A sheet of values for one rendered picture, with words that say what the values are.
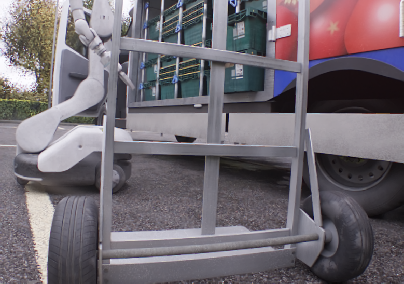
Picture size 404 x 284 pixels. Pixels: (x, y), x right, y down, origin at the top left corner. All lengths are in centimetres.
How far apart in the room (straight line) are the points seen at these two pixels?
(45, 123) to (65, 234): 122
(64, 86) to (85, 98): 275
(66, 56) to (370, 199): 408
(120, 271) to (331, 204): 57
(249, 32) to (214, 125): 119
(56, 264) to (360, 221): 68
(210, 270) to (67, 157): 101
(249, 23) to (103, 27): 89
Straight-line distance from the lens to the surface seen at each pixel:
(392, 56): 146
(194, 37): 291
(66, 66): 452
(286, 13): 184
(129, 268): 78
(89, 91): 173
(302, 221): 92
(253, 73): 185
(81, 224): 57
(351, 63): 152
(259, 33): 194
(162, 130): 291
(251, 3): 236
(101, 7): 186
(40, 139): 173
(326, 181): 171
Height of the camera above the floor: 41
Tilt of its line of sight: 1 degrees down
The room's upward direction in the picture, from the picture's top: 3 degrees clockwise
